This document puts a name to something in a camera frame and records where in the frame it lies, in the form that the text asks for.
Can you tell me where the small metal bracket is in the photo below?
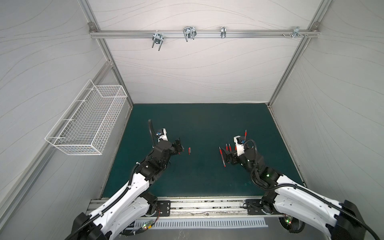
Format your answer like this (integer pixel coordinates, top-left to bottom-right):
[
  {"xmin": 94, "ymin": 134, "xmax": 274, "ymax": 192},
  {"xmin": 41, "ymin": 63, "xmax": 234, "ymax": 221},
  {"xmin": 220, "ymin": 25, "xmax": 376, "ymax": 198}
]
[{"xmin": 221, "ymin": 27, "xmax": 227, "ymax": 39}]

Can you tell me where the metal U-bolt clamp left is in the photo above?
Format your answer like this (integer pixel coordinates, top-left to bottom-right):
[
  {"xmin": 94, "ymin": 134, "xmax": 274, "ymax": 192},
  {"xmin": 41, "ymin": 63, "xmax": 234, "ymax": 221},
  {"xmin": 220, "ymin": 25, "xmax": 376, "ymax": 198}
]
[{"xmin": 152, "ymin": 33, "xmax": 164, "ymax": 51}]

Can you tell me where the left base cable bundle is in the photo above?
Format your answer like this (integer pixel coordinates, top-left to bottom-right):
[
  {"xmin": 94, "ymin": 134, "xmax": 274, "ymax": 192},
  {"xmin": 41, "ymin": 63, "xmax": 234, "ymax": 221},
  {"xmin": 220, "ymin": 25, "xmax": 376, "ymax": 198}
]
[{"xmin": 121, "ymin": 209, "xmax": 160, "ymax": 237}]

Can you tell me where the white slotted cable duct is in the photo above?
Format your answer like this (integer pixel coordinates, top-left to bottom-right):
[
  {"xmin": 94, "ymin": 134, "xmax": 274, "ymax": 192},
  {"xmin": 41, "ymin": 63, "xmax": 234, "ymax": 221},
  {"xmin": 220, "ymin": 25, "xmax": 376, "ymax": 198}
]
[{"xmin": 152, "ymin": 217, "xmax": 269, "ymax": 230}]

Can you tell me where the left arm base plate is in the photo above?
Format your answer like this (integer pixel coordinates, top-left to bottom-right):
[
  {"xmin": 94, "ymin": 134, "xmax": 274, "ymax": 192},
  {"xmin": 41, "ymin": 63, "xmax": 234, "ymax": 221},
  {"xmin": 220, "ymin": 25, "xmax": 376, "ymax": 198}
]
[{"xmin": 145, "ymin": 201, "xmax": 171, "ymax": 217}]

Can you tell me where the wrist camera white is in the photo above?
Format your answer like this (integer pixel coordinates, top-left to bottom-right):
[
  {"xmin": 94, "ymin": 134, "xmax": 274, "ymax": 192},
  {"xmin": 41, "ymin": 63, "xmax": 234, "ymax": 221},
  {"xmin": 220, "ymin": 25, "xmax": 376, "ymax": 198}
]
[
  {"xmin": 234, "ymin": 136, "xmax": 246, "ymax": 157},
  {"xmin": 156, "ymin": 128, "xmax": 168, "ymax": 142}
]

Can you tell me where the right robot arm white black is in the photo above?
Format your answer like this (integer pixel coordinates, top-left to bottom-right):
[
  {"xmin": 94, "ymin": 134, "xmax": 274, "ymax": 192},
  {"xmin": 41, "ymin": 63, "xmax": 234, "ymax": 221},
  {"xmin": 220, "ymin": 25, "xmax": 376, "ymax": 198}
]
[{"xmin": 220, "ymin": 136, "xmax": 379, "ymax": 240}]

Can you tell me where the metal u-bolt clamp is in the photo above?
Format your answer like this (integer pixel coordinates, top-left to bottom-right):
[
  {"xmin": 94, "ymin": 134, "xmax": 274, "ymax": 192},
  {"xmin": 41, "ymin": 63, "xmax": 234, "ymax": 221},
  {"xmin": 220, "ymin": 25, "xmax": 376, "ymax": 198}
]
[
  {"xmin": 152, "ymin": 33, "xmax": 164, "ymax": 51},
  {"xmin": 183, "ymin": 26, "xmax": 197, "ymax": 42}
]

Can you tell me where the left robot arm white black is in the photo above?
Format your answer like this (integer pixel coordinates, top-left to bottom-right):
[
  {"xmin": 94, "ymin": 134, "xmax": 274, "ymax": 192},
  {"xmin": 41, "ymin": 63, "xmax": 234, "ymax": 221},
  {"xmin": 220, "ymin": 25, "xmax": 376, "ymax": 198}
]
[{"xmin": 66, "ymin": 139, "xmax": 184, "ymax": 240}]

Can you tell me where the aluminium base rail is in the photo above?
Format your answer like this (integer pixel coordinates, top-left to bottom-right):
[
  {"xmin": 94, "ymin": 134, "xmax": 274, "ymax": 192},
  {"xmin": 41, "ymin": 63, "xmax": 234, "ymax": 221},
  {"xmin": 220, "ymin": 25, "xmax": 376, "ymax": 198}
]
[{"xmin": 83, "ymin": 196, "xmax": 331, "ymax": 221}]

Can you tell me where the metal bolt clamp right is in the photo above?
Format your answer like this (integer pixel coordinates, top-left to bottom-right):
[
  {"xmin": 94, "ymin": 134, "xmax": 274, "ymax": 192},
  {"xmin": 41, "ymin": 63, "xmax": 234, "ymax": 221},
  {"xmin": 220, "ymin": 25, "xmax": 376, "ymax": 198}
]
[{"xmin": 282, "ymin": 27, "xmax": 309, "ymax": 39}]

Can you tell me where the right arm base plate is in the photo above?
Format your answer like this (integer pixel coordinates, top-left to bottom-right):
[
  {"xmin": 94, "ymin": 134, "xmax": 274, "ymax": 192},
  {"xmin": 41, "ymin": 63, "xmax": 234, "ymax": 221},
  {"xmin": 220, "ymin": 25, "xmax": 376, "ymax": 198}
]
[{"xmin": 243, "ymin": 199, "xmax": 276, "ymax": 215}]

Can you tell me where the green table mat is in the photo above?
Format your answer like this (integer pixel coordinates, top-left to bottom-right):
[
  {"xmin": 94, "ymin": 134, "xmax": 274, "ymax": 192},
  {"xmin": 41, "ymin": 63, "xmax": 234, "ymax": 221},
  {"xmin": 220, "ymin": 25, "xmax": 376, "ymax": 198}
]
[{"xmin": 103, "ymin": 104, "xmax": 301, "ymax": 198}]

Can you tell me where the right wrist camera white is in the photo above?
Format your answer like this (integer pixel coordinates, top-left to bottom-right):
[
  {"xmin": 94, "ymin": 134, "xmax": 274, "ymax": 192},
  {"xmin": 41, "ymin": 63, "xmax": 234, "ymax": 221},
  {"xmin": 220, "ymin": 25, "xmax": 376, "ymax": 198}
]
[{"xmin": 234, "ymin": 136, "xmax": 246, "ymax": 157}]

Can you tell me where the metal U-bolt clamp middle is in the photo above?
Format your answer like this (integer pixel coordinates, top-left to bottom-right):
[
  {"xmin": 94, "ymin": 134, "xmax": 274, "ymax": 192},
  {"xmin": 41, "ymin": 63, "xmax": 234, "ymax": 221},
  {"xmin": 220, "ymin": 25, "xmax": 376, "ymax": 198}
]
[{"xmin": 183, "ymin": 26, "xmax": 197, "ymax": 42}]

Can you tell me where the white wire basket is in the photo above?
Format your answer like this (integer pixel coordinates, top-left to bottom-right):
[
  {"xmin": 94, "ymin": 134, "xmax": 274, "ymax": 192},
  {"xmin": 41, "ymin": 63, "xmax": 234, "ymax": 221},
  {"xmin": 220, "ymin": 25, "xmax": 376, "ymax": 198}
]
[{"xmin": 45, "ymin": 80, "xmax": 127, "ymax": 156}]

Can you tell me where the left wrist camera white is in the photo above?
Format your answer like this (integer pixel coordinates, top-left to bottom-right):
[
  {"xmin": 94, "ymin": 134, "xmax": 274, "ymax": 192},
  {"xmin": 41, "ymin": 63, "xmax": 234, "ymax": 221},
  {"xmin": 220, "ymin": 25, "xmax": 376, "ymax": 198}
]
[{"xmin": 156, "ymin": 128, "xmax": 168, "ymax": 142}]

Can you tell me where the aluminium crossbar rail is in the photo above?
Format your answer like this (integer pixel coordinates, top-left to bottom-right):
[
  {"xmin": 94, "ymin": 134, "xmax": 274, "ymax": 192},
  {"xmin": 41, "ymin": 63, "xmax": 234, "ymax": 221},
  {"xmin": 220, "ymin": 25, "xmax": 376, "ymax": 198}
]
[{"xmin": 90, "ymin": 29, "xmax": 321, "ymax": 39}]

